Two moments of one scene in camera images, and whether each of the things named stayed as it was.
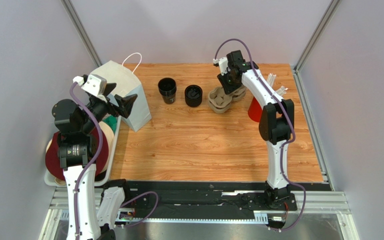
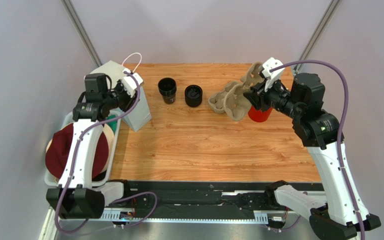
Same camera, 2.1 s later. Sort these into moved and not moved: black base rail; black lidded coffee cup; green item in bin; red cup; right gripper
Moved: right gripper
Not moved: green item in bin; red cup; black base rail; black lidded coffee cup
